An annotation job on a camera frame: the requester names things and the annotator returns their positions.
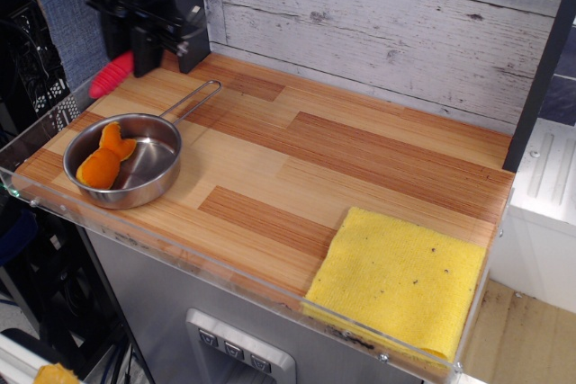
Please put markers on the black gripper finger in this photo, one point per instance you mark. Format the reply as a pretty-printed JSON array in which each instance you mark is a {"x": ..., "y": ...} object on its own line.
[
  {"x": 116, "y": 32},
  {"x": 147, "y": 51}
]

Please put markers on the red handled metal fork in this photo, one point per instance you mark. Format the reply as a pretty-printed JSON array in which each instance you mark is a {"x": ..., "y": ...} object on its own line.
[{"x": 112, "y": 75}]

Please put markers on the small stainless steel pot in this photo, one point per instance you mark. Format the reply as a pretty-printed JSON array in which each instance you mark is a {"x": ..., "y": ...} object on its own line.
[{"x": 146, "y": 175}]

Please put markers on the orange peel in pot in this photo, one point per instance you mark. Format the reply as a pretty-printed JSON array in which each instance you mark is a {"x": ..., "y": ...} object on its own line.
[{"x": 101, "y": 168}]

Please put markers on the black crate rack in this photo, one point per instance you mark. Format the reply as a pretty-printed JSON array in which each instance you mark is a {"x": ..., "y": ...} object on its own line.
[{"x": 32, "y": 76}]

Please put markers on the clear acrylic table guard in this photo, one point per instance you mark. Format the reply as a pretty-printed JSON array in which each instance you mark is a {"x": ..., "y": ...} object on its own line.
[{"x": 271, "y": 165}]

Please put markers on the stainless steel cabinet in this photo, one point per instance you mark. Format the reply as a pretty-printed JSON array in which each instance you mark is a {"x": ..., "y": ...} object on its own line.
[{"x": 154, "y": 297}]

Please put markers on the silver button panel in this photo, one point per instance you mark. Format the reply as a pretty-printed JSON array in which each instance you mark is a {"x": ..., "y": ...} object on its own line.
[{"x": 225, "y": 354}]

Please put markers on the orange peel bottom corner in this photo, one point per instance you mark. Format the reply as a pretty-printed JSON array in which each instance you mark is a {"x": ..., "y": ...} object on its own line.
[{"x": 55, "y": 374}]

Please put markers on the yellow folded cloth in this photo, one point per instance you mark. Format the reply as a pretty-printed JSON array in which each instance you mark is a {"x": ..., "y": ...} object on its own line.
[{"x": 396, "y": 283}]

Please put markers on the white plastic bin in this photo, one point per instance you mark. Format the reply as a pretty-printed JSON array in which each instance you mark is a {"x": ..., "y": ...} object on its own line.
[{"x": 534, "y": 252}]

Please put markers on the black vertical post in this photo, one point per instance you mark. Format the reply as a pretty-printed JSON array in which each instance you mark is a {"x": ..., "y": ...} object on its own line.
[{"x": 553, "y": 50}]

